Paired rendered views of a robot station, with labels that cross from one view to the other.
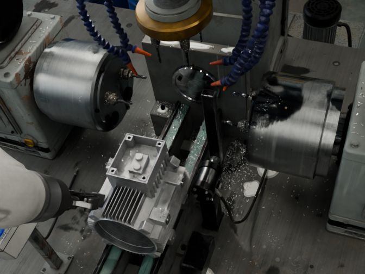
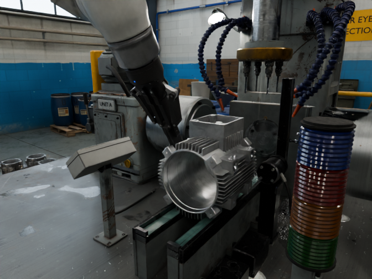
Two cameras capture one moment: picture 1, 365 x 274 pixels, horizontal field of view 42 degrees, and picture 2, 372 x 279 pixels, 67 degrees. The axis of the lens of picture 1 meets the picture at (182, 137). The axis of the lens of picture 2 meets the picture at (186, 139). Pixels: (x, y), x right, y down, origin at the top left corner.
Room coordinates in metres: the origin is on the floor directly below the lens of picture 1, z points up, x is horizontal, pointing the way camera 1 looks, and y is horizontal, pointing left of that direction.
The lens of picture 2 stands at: (-0.08, 0.12, 1.28)
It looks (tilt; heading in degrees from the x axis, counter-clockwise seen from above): 15 degrees down; 6
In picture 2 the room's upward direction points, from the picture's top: straight up
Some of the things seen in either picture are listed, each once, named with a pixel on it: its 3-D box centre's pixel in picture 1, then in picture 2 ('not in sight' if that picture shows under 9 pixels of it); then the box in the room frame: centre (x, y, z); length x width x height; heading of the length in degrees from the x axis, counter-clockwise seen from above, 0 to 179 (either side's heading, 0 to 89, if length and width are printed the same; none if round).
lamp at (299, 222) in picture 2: not in sight; (315, 211); (0.27, -0.01, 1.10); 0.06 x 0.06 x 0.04
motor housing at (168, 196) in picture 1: (140, 201); (208, 169); (0.62, 0.13, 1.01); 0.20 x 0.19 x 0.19; 152
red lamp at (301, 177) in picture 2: not in sight; (319, 179); (0.27, -0.01, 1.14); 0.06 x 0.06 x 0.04
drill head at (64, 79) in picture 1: (72, 81); (173, 125); (1.06, 0.29, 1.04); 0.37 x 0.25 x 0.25; 60
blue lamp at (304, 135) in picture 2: not in sight; (324, 145); (0.27, -0.01, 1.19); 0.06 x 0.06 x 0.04
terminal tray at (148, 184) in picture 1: (139, 166); (217, 132); (0.65, 0.11, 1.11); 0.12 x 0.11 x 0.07; 152
